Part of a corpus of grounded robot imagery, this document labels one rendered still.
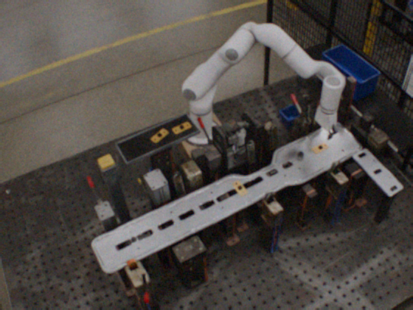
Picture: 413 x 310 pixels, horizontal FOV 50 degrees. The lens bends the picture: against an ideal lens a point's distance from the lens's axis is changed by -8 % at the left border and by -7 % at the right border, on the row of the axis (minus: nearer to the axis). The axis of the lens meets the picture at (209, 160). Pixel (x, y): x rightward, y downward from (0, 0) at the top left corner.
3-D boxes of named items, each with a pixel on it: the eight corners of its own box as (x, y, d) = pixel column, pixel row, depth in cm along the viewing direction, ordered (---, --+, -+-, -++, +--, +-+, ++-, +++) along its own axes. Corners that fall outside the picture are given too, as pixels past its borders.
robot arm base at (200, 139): (178, 128, 265) (176, 104, 251) (207, 115, 271) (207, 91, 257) (195, 150, 255) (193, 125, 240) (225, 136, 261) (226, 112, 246)
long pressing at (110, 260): (108, 281, 188) (107, 279, 186) (88, 240, 200) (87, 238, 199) (365, 149, 227) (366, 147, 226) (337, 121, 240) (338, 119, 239)
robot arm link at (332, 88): (324, 93, 208) (317, 105, 203) (327, 71, 198) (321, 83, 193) (341, 99, 205) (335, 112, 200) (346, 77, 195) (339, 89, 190)
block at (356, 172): (344, 214, 238) (354, 181, 216) (330, 199, 244) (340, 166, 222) (357, 206, 240) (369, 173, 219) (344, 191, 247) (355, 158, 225)
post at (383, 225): (380, 232, 229) (394, 200, 207) (366, 217, 236) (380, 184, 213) (388, 226, 231) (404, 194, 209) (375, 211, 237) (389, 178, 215)
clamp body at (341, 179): (327, 229, 233) (339, 189, 206) (313, 212, 239) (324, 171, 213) (340, 221, 235) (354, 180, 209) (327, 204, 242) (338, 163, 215)
